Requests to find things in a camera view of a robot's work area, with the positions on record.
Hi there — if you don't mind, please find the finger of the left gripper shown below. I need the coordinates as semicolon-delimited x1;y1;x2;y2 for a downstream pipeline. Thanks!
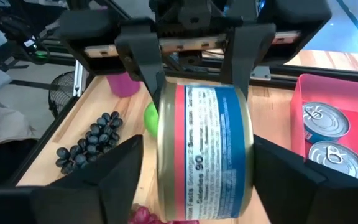
115;24;167;110
221;23;276;100

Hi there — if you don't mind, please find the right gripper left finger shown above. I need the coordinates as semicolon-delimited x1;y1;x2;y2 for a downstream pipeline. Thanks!
0;134;144;224

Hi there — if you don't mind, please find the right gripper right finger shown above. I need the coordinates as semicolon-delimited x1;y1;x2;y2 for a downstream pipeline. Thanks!
253;135;358;224

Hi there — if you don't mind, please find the silver-top tin can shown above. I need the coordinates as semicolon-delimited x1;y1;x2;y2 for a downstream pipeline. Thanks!
308;141;358;183
303;101;351;144

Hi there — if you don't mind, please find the green toy apple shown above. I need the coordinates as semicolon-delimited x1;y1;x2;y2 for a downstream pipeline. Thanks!
144;101;160;138

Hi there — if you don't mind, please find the gold-top blue-label tin can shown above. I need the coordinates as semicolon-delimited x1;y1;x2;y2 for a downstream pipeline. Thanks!
156;82;255;221

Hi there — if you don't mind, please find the black plastic grape bunch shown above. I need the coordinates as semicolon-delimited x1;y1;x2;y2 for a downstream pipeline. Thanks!
55;111;124;175

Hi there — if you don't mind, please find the black round mesh fan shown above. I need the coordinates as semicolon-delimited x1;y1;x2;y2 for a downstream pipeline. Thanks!
48;71;76;118

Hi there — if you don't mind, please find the pink plastic bin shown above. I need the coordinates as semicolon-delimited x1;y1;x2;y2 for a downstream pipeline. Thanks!
290;73;358;187

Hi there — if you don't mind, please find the beige cloth bundle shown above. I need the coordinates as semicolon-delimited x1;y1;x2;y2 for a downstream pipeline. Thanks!
0;105;40;146

